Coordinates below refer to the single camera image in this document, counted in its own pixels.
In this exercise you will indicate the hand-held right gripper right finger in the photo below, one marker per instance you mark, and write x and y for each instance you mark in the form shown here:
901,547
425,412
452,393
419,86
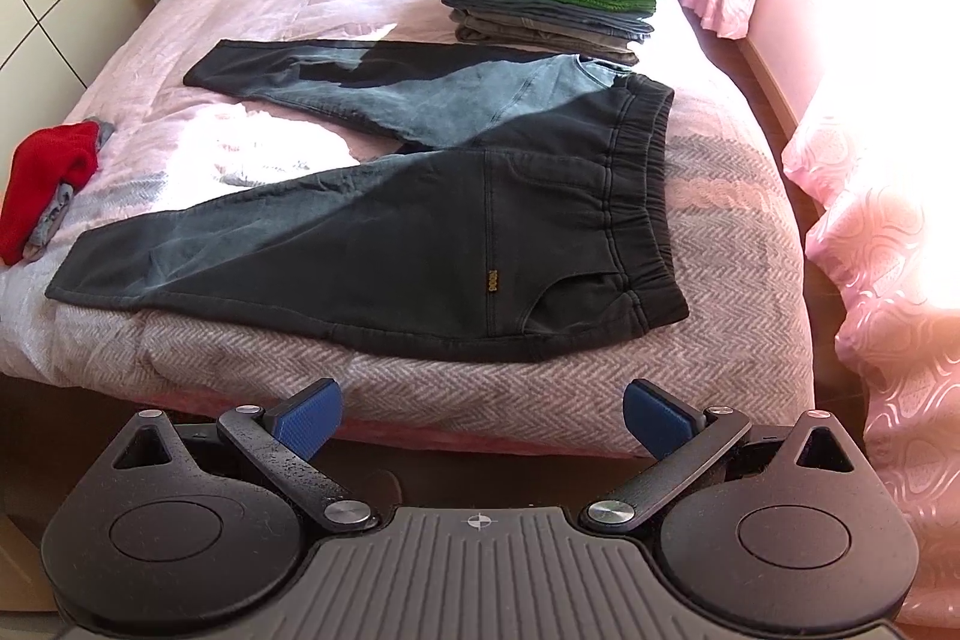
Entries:
656,419

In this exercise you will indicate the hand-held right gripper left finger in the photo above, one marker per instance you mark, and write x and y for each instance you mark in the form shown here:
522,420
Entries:
311,419

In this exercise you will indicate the dark grey pants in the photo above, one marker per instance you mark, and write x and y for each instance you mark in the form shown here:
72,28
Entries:
450,212

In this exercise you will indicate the stack of grey folded clothes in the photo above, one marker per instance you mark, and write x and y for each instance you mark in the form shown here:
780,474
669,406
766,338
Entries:
525,10

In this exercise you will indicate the pink patterned cloth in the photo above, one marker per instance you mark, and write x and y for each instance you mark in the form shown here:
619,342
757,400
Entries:
900,310

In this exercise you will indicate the light grey garment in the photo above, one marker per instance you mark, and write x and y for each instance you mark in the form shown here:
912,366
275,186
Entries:
49,227

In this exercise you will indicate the red knitted garment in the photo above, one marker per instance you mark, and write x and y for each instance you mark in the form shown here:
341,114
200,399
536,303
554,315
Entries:
45,175

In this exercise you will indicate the folded grey pants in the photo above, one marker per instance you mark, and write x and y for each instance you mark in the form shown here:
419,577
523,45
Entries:
540,44

